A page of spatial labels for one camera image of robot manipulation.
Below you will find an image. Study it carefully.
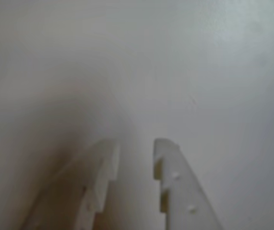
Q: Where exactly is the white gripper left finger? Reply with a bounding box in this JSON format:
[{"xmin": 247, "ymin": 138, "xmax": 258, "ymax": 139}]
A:
[{"xmin": 19, "ymin": 138, "xmax": 121, "ymax": 230}]

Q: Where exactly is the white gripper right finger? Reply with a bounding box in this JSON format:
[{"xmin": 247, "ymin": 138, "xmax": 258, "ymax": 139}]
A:
[{"xmin": 153, "ymin": 138, "xmax": 224, "ymax": 230}]

